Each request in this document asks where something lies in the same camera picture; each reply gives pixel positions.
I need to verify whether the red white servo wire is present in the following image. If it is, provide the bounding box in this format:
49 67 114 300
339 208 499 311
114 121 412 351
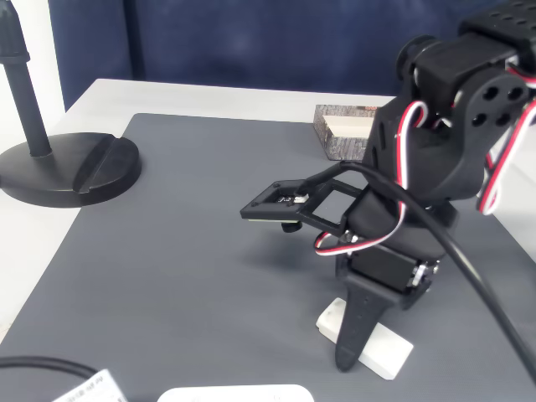
477 62 536 217
313 101 429 257

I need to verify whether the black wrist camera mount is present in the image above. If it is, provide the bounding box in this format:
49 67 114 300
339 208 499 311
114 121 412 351
240 178 365 235

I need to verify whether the black round-base stand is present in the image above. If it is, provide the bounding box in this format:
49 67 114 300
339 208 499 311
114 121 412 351
0 0 142 209

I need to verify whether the grey table mat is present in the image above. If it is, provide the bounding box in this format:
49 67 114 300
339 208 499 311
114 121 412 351
0 111 536 402

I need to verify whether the white device with knob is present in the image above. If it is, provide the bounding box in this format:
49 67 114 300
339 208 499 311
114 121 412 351
157 384 315 402

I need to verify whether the patterned cardboard box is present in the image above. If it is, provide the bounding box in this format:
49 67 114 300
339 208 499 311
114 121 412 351
312 104 380 162

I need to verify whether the black camera cable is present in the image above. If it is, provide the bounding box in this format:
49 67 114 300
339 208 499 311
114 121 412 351
292 161 536 380

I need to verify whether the white printed label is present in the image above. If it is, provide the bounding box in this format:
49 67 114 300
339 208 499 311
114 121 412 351
52 368 129 402

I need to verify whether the white eraser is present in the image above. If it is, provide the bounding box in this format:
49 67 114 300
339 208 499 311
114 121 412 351
316 297 415 381

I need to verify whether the dark blue curtain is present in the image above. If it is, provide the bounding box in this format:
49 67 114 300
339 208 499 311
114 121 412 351
48 0 536 98

